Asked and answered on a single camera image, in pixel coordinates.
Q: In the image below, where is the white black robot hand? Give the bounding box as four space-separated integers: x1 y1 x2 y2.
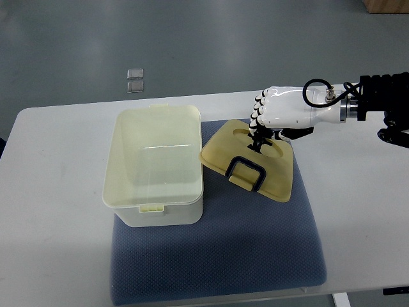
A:
249 86 351 147

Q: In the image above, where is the yellow box lid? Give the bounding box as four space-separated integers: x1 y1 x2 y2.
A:
199 120 294 202

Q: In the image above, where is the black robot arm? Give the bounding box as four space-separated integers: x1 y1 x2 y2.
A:
350 72 408 148

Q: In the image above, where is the brown cardboard box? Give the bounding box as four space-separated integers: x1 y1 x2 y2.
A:
362 0 408 14

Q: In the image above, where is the white storage box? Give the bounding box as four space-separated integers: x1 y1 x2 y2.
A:
102 105 203 227

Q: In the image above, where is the blue gray cushion mat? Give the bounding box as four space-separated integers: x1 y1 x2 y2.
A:
109 117 328 306

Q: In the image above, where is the upper floor socket plate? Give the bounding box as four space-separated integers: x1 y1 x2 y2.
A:
127 68 144 80

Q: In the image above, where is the white table leg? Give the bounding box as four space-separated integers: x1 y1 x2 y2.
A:
332 292 351 307

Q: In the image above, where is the dark object at left edge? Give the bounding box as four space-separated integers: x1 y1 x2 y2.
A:
0 138 6 157

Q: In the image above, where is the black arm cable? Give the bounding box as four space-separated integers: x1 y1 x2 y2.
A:
302 78 365 108

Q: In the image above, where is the black table bracket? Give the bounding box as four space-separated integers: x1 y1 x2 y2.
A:
382 286 409 295

